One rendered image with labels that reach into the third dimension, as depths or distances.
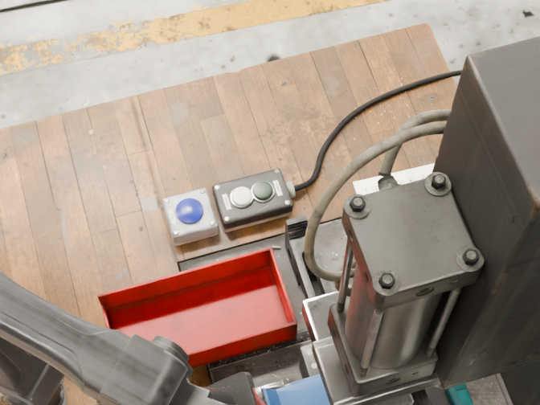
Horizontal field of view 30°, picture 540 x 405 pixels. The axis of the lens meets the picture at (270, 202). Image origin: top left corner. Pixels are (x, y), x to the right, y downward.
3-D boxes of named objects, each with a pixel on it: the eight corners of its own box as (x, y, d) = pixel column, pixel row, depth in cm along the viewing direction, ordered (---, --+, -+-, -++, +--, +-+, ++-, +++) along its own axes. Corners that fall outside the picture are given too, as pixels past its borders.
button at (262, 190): (250, 190, 149) (250, 183, 148) (269, 185, 150) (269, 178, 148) (255, 206, 148) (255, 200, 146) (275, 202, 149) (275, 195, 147)
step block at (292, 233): (284, 246, 147) (285, 219, 139) (304, 241, 148) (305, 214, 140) (297, 285, 144) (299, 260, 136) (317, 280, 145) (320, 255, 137)
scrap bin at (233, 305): (103, 309, 143) (96, 294, 138) (272, 263, 146) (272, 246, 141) (122, 389, 138) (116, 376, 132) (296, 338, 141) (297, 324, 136)
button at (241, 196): (230, 195, 149) (229, 189, 147) (248, 190, 149) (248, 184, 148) (235, 212, 148) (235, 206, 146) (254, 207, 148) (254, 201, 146)
